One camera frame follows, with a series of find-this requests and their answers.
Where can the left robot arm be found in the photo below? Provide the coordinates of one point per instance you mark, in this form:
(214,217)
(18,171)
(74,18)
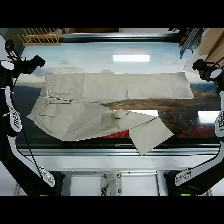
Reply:
(10,160)

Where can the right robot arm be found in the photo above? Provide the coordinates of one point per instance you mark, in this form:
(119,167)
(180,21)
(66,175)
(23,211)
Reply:
(200,176)

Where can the wooden hanger rack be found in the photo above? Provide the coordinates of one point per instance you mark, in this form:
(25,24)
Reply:
(41,38)

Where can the silver frame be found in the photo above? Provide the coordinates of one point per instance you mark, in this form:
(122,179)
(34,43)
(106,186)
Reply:
(100,163)

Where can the beige trousers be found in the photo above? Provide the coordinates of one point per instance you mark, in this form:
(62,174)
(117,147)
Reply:
(83,116)

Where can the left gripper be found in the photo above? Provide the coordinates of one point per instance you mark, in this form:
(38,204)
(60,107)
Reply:
(34,64)

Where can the bunch of black hangers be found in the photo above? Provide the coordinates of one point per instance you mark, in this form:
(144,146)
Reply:
(190,40)

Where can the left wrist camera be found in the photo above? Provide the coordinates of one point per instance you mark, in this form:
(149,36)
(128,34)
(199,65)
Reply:
(9,45)

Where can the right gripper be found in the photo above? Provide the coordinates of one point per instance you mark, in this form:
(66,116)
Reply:
(201,67)

